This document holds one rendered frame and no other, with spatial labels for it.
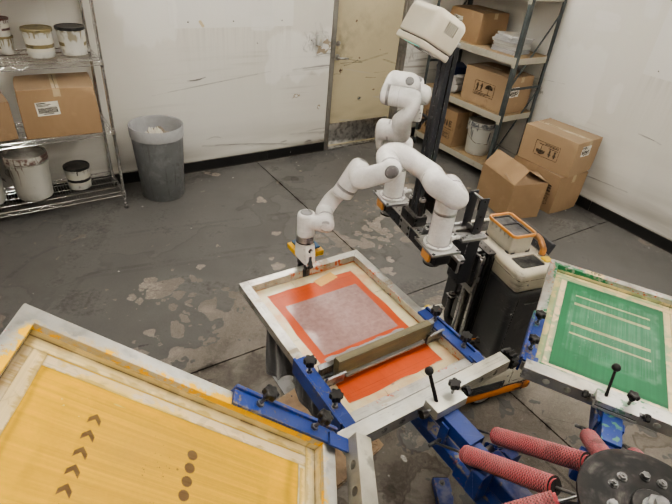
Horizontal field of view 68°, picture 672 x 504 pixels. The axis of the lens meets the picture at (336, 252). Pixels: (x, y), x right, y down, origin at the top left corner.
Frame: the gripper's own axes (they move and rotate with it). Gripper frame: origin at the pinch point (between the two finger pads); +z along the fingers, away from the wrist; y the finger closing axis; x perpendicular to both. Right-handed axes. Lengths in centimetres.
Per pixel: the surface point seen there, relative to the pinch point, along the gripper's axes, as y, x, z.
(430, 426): -86, 1, 6
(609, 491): -135, 4, -33
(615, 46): 111, -380, -51
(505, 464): -115, 7, -18
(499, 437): -106, -4, -9
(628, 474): -135, -4, -33
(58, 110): 261, 60, 7
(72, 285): 168, 84, 98
